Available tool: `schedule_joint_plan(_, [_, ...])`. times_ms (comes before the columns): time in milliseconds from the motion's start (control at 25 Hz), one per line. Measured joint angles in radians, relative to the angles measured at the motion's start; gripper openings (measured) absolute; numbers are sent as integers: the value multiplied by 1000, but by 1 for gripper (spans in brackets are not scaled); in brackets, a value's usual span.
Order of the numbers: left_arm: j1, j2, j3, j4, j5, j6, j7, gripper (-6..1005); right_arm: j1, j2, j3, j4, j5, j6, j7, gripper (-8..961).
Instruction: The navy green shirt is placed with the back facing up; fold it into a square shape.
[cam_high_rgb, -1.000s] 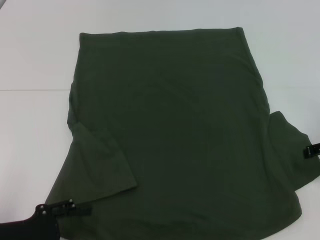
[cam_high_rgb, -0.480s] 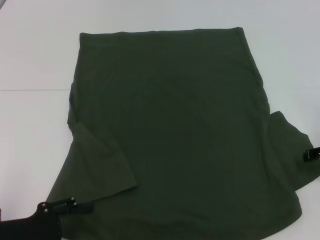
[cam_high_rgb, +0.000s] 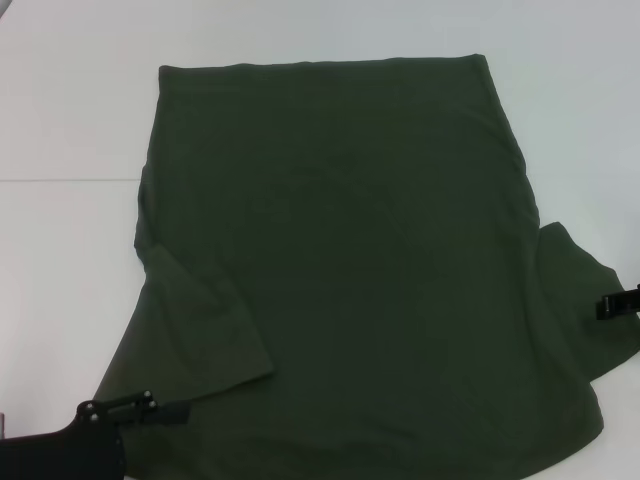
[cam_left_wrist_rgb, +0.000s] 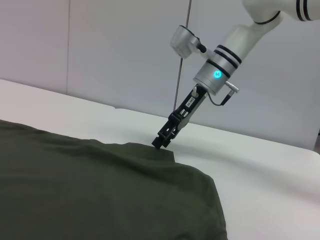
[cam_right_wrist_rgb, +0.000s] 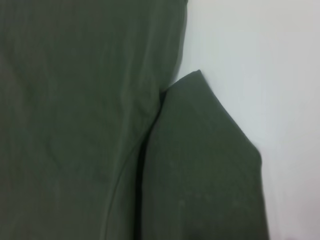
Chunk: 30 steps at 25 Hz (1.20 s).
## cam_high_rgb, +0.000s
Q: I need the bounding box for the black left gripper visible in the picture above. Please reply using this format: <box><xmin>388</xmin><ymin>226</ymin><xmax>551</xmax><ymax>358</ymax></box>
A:
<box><xmin>0</xmin><ymin>389</ymin><xmax>194</xmax><ymax>480</ymax></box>

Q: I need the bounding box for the dark green shirt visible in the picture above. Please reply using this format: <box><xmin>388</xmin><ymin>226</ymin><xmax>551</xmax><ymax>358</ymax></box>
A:
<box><xmin>97</xmin><ymin>52</ymin><xmax>640</xmax><ymax>480</ymax></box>

